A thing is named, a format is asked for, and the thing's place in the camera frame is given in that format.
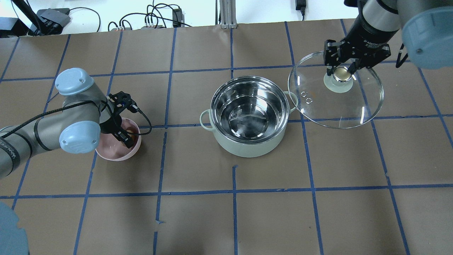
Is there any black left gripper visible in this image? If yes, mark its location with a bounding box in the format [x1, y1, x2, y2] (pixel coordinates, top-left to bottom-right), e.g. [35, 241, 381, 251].
[100, 91, 139, 148]

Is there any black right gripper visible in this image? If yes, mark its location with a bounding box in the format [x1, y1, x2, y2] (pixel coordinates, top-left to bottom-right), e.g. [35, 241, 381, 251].
[323, 38, 391, 76]

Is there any glass pot lid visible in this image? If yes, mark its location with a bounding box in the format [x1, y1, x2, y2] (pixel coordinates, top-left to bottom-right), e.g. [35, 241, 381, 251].
[288, 51, 384, 129]

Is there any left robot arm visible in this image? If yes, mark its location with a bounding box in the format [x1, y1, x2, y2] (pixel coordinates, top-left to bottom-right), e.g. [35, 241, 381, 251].
[0, 68, 141, 178]

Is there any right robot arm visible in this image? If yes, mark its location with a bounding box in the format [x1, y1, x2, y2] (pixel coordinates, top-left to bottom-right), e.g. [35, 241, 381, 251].
[323, 0, 453, 76]

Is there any mint green steel pot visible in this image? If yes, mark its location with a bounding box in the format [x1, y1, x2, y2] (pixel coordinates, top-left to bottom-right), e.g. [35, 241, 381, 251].
[199, 75, 299, 158]

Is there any pink bowl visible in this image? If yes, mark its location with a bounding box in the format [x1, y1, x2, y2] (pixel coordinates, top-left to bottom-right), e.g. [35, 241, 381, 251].
[96, 133, 142, 162]

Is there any black cable bundle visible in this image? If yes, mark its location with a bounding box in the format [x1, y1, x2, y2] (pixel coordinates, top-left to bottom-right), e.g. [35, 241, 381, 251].
[108, 0, 193, 32]

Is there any aluminium frame post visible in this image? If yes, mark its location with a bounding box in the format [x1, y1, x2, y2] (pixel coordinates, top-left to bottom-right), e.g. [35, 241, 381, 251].
[219, 0, 237, 29]

